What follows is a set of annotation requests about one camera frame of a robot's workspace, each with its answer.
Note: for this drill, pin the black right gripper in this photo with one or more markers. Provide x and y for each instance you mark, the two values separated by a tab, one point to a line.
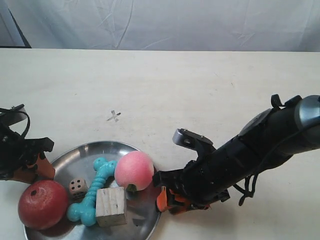
182	189

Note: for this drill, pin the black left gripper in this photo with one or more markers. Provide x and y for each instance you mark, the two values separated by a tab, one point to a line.
21	159

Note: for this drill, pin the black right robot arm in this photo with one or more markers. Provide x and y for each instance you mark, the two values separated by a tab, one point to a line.
266	142

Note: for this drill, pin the red ball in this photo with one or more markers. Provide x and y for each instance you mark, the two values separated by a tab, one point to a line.
43	204

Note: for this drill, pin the wooden die with dots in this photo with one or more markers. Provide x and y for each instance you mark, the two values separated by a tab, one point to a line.
78	188

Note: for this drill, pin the pink foam peach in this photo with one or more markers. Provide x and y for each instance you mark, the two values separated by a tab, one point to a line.
134	171

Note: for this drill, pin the wooden cube block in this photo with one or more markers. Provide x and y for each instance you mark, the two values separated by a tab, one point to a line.
111	207

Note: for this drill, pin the teal rubber bone toy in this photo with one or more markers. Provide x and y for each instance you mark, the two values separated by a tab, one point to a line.
85	211

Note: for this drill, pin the white panel with dark edge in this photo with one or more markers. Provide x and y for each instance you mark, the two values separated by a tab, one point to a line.
11	35

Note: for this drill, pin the white backdrop curtain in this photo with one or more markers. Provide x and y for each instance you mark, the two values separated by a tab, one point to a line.
170	25

